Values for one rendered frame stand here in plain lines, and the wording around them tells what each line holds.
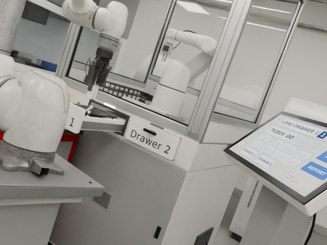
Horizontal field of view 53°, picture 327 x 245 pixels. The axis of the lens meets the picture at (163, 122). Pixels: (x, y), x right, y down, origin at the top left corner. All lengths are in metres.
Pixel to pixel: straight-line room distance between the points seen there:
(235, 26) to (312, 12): 3.43
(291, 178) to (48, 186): 0.70
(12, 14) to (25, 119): 0.31
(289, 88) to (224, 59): 3.23
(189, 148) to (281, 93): 3.28
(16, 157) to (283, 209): 0.85
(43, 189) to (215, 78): 0.90
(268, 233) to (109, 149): 0.91
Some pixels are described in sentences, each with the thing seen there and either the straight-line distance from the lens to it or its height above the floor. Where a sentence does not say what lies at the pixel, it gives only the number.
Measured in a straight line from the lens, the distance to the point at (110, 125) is 1.61.
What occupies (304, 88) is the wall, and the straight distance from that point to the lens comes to 4.67.
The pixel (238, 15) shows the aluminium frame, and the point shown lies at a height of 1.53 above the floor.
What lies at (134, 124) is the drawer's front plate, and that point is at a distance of 1.63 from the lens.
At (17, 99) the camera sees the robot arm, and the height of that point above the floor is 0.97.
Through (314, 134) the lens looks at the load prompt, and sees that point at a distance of 1.23.
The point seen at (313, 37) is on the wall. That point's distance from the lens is 4.80.
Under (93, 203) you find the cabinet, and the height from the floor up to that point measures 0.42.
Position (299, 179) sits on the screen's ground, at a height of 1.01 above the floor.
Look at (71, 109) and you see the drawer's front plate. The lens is 1.46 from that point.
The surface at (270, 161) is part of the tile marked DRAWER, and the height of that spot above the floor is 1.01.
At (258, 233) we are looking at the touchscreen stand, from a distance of 1.28.
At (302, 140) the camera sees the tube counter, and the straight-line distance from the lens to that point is 1.22.
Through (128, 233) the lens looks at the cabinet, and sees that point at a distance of 1.72.
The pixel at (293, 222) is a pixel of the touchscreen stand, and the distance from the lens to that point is 1.23.
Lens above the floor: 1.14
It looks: 6 degrees down
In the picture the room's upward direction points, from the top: 19 degrees clockwise
